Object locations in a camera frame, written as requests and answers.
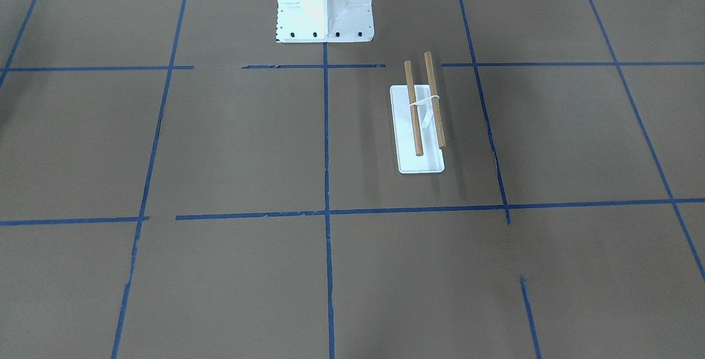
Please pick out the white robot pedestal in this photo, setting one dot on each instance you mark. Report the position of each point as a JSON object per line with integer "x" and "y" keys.
{"x": 324, "y": 21}

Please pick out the wooden rack rod far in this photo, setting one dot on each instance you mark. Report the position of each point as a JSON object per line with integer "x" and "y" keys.
{"x": 432, "y": 80}

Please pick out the white rack base tray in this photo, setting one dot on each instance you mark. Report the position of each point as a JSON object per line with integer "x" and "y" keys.
{"x": 408, "y": 163}

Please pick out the white rack upright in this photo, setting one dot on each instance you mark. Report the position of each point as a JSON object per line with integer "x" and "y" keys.
{"x": 427, "y": 105}

